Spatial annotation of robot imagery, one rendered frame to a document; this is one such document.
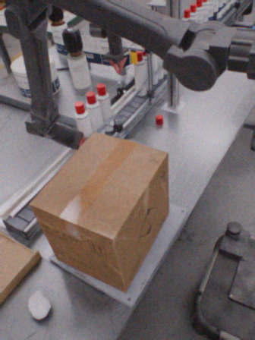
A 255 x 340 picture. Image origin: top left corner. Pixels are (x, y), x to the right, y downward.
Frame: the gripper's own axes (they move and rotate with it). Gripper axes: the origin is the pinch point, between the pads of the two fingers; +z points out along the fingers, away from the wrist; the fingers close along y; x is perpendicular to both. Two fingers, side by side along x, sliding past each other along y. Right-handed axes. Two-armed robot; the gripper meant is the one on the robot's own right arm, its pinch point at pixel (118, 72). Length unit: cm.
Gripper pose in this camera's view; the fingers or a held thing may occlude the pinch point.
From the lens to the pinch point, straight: 146.7
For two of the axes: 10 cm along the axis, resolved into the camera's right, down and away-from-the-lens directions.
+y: -5.2, 6.4, -5.6
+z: 1.0, 7.0, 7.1
